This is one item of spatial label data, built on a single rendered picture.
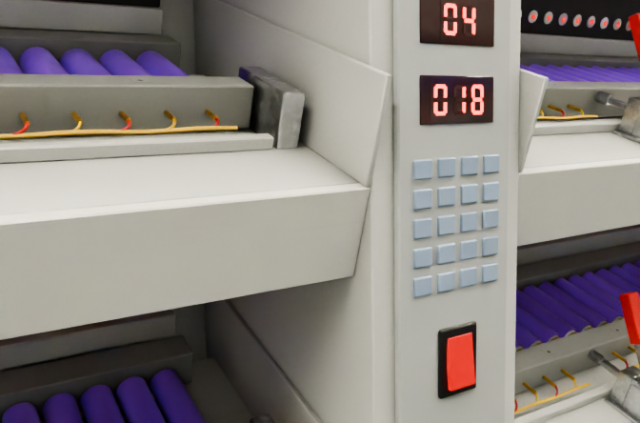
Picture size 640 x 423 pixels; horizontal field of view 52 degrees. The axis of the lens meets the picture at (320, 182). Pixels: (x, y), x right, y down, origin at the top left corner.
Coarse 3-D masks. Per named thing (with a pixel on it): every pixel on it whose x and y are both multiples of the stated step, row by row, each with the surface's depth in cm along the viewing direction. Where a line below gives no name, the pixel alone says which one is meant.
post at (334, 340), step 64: (256, 0) 36; (320, 0) 31; (384, 0) 28; (512, 0) 32; (384, 64) 28; (512, 64) 33; (384, 128) 29; (512, 128) 33; (384, 192) 29; (512, 192) 33; (384, 256) 29; (512, 256) 34; (256, 320) 39; (320, 320) 33; (384, 320) 30; (512, 320) 34; (320, 384) 34; (384, 384) 30; (512, 384) 35
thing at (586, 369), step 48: (576, 240) 64; (624, 240) 68; (528, 288) 57; (576, 288) 58; (624, 288) 60; (528, 336) 50; (576, 336) 50; (624, 336) 51; (528, 384) 46; (576, 384) 48; (624, 384) 46
